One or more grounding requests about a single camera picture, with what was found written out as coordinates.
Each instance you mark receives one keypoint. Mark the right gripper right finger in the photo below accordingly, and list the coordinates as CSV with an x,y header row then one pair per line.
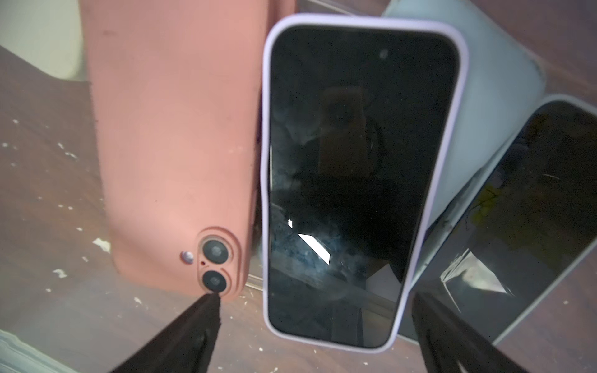
x,y
450,345

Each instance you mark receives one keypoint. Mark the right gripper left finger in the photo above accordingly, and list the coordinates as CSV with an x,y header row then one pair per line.
x,y
185,345

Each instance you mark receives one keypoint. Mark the clear plastic storage box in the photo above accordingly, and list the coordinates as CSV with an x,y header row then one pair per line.
x,y
65,309

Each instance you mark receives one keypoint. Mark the black screen lilac phone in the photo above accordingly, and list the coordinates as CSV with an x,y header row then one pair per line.
x,y
358,114

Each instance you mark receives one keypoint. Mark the pink case phone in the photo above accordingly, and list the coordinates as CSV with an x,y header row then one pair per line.
x,y
176,92

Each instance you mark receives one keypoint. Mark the mint green case phone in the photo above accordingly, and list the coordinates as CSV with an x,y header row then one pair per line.
x,y
502,87

